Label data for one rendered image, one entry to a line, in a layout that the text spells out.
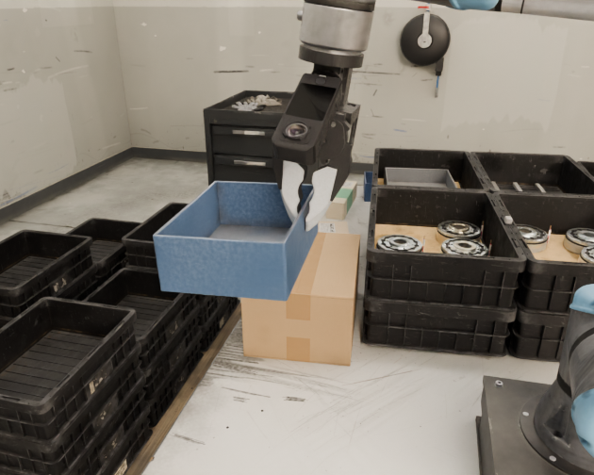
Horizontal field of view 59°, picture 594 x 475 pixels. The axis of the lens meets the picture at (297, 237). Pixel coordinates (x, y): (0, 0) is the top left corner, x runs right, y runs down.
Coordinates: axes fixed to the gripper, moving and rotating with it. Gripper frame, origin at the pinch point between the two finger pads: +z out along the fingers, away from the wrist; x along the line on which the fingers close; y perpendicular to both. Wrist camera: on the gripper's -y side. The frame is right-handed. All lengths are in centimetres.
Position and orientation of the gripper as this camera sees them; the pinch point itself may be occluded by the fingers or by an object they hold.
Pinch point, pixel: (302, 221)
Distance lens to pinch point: 64.7
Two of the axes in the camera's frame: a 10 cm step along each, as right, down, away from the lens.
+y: 2.8, -3.9, 8.8
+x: -9.5, -2.3, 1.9
